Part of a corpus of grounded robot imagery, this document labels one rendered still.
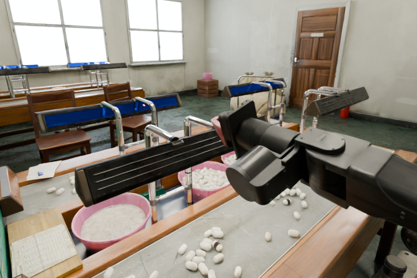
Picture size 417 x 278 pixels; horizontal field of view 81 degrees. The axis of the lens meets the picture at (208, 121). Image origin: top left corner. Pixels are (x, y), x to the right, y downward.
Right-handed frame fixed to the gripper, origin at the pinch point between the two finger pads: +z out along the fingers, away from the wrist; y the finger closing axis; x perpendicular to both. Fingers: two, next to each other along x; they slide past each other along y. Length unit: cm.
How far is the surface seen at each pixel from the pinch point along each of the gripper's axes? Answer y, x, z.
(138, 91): 76, 71, 294
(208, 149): 14.5, 2.2, 12.1
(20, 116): 38, -59, 274
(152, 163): 7.8, -13.1, 11.5
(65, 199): 34, -40, 67
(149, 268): 39.3, -26.5, 15.2
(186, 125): 14.6, 6.7, 30.7
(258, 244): 50, 3, 3
